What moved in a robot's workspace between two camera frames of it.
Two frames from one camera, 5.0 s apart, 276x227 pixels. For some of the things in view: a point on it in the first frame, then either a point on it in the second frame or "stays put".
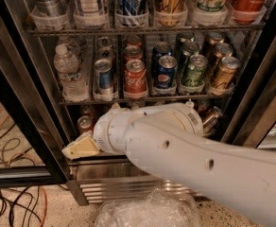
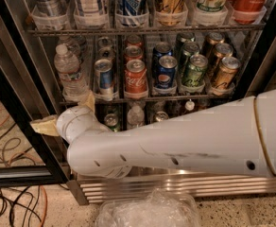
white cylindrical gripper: [102, 133] to [69, 118]
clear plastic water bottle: [73, 81] stays put
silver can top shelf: [50, 0] stays put
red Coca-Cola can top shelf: [249, 2] stays put
